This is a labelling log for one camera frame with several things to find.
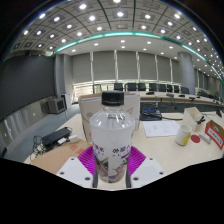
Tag black power strip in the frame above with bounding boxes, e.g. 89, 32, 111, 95
40, 127, 72, 148

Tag black phone cable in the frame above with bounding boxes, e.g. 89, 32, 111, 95
161, 115, 184, 122

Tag black desk microphones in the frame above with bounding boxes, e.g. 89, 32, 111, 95
144, 90, 198, 101

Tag small white power adapter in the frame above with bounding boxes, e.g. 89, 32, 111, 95
69, 134, 80, 144

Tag white remote control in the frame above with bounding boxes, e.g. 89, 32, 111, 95
198, 130, 213, 145

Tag clear black-capped water bottle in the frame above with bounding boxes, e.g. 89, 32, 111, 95
89, 90, 136, 184

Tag row of black office chairs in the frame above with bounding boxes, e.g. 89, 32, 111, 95
93, 81, 191, 96

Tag black stapler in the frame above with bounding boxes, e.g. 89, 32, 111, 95
196, 115, 207, 125

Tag recessed ceiling lights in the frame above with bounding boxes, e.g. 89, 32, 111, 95
21, 0, 224, 79

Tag open brown box, red side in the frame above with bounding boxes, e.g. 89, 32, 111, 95
204, 119, 224, 150

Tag grey CRT monitor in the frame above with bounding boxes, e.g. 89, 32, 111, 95
47, 97, 67, 115

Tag small open white box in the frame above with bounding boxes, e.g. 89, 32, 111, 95
183, 106, 208, 133

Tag black desk phone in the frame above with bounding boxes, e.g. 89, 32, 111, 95
139, 107, 163, 122

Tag flat round red coaster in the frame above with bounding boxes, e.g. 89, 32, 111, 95
190, 134, 201, 144

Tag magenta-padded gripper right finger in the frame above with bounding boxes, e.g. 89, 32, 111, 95
125, 146, 166, 189

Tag white printed paper sheet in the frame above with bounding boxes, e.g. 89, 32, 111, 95
142, 119, 181, 138

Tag white mug with yellow print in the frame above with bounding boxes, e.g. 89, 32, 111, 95
175, 124, 193, 147

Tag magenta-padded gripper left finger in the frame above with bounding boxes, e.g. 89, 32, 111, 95
55, 145, 99, 189

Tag large white cardboard box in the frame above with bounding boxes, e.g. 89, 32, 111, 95
78, 92, 141, 144

